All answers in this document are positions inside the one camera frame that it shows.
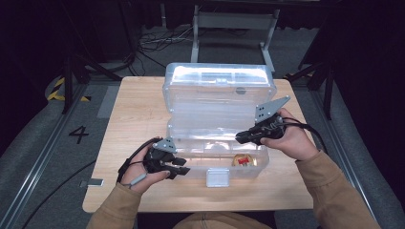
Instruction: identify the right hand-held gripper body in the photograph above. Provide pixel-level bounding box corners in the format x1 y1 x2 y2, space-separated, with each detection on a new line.
249 94 291 142

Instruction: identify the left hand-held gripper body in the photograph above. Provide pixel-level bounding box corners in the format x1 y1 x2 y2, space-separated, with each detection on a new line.
142 136 178 175

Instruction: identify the gold round medal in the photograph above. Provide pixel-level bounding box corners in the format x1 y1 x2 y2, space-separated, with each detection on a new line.
231 153 258 167

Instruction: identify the clear plastic storage box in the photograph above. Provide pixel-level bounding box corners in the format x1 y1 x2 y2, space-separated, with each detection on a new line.
161 62 278 189

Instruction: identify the person's left hand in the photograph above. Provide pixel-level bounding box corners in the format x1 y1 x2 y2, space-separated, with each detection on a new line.
118 136 172 195

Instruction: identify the person's right hand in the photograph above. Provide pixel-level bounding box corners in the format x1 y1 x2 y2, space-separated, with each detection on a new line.
260 108 319 161

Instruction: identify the person's lap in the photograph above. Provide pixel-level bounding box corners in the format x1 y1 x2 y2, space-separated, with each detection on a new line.
171 212 271 229

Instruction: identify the small silver tape piece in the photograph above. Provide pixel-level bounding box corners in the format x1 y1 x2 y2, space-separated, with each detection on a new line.
79 178 105 188

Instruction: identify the black tripod stand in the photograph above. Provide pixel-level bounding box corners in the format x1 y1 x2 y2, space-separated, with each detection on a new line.
61 53 123 115
285 60 335 121

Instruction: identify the grey floor tape patch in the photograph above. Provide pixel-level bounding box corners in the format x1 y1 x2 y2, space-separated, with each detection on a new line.
96 85 120 119

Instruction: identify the yellow black floor tape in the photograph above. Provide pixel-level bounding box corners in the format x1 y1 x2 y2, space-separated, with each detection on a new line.
47 76 92 103

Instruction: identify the grey strap clip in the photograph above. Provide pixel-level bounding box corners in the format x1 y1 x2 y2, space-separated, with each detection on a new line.
128 172 148 189

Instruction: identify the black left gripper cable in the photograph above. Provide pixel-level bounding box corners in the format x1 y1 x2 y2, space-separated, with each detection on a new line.
116 136 160 184

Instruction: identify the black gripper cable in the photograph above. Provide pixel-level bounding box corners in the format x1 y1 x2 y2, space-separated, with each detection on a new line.
281 116 329 156
116 136 160 184

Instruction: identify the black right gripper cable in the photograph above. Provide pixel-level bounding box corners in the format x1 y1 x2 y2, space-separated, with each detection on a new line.
281 116 329 156

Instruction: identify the metal floor rail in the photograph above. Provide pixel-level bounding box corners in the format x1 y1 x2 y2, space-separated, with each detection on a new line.
0 83 91 229
309 90 383 229

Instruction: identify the thin black floor cable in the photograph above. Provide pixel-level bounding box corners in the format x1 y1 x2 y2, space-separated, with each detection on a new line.
20 158 97 229

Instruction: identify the grey metal stand frame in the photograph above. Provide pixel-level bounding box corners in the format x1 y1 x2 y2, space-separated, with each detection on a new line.
189 4 281 73

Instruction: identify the bundle of floor cables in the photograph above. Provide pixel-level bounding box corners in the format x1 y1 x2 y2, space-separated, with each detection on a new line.
137 25 195 75

